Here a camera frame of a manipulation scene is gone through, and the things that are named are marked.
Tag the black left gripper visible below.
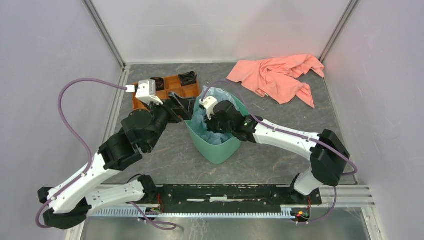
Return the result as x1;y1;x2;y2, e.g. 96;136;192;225
143;91;197;152

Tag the translucent blue trash bag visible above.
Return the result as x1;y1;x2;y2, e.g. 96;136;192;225
190;86;246;146

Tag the green plastic trash bin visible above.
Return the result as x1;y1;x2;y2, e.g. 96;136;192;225
185;85;249;164

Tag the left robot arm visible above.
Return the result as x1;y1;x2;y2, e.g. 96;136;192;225
36;92;197;230

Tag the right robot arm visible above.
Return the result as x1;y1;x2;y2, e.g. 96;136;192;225
199;97;350;204

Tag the orange compartment tray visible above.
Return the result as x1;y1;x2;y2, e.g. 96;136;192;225
132;74;201;112

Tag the pink cloth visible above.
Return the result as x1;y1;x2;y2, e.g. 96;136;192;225
226;54;325;108

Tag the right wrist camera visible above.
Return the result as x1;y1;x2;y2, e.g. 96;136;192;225
199;96;218;120

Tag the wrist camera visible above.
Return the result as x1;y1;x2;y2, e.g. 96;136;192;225
135;79;164;105
199;96;218;120

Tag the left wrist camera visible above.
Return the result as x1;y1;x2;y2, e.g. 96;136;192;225
135;79;164;105

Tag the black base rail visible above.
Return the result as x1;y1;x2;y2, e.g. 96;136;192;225
137;184;323;214

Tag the white toothed cable strip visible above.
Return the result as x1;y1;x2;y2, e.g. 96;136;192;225
87;205;294;219

